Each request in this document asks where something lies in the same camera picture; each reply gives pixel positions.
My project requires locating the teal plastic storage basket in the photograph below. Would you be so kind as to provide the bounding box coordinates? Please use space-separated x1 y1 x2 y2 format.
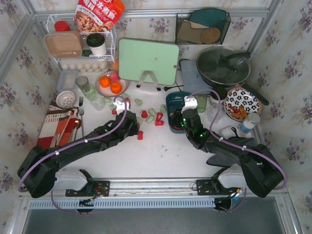
166 91 191 134

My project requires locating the grey fluffy cloth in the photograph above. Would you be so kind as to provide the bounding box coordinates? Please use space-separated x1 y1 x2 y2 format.
206 127 258 168

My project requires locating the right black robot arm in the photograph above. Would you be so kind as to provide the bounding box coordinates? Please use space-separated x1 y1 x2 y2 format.
169 109 287 198

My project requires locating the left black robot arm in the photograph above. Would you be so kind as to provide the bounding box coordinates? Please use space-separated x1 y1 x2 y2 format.
17 111 139 198

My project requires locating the clear storage box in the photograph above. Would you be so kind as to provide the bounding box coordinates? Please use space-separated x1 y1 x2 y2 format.
57 69 78 92

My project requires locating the green round capsule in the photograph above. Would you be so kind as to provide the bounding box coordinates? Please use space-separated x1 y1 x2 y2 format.
136 117 143 125

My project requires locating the green capsule upper right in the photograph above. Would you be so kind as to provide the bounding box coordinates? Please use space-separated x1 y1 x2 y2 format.
160 104 167 114

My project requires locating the green capsule centre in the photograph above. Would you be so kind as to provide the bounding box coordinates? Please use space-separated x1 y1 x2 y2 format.
145 115 154 124

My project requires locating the green capsule top middle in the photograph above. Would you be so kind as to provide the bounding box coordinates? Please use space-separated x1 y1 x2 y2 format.
135 98 143 106

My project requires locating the green glass cup right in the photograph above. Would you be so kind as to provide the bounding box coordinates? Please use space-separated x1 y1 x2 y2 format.
195 94 207 113

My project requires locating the black power plug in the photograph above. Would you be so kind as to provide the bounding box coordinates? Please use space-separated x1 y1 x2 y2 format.
163 85 179 92

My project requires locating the clear plastic cup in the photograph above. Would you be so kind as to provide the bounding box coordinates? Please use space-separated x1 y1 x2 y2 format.
208 103 225 123

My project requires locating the fruit plate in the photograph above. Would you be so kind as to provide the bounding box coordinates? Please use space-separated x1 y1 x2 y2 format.
95 72 129 98

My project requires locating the orange fruit right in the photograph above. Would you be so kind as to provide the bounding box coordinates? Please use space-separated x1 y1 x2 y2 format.
110 82 122 94

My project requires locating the orange fruit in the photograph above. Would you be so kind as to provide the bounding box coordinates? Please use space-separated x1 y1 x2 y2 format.
110 82 122 94
99 76 111 88

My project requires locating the orange fruit left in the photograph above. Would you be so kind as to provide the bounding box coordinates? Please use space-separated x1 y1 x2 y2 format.
99 76 111 88

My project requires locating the white scoop cup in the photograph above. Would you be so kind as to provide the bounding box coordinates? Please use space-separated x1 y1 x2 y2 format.
220 126 237 139

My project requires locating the white jar black lid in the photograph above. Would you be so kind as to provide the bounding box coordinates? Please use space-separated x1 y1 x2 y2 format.
210 86 227 105

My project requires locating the pink peach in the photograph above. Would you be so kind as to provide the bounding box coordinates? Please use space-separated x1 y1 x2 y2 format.
110 72 119 82

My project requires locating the silver fork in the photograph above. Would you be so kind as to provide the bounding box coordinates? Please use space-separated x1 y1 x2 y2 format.
78 96 84 136

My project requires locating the grey glass cup left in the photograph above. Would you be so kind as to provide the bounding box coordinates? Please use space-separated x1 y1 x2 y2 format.
76 76 89 90

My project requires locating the flower pattern plate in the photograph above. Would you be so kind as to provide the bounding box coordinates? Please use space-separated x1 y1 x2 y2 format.
223 87 262 122

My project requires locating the black wok with glass lid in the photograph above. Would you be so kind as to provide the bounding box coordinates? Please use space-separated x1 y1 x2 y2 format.
196 46 269 106

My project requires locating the white small strainer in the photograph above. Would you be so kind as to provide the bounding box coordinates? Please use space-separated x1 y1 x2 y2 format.
56 91 76 109

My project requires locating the white bottle grey cap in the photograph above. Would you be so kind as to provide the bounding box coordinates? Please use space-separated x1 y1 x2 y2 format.
239 113 260 134

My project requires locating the green cutting board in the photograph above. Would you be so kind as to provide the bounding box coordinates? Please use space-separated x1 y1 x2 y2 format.
118 39 179 85

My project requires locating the striped red cloth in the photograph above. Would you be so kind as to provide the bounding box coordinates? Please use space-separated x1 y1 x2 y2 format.
37 101 78 149

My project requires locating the white egg tray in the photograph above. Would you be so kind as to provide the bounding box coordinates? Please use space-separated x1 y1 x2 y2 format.
60 61 110 73

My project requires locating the white cup black lid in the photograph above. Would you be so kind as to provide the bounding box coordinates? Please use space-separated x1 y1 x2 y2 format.
86 33 106 56

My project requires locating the black mesh holder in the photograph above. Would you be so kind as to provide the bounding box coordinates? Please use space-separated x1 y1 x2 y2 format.
175 8 231 45

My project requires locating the red snack bag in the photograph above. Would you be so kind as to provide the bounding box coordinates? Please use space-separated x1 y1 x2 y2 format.
74 0 125 32

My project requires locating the red bottle cap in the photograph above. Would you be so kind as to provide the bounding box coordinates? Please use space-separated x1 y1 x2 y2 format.
54 20 71 32

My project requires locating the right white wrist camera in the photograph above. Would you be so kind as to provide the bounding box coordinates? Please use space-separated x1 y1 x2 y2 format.
181 96 197 113

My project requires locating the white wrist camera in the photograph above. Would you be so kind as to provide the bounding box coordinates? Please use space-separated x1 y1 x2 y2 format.
181 96 197 113
113 99 131 115

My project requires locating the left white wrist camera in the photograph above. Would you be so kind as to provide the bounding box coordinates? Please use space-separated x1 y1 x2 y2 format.
113 99 131 115

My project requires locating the white wire rack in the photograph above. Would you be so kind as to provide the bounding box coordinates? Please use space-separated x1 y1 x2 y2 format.
45 13 117 61

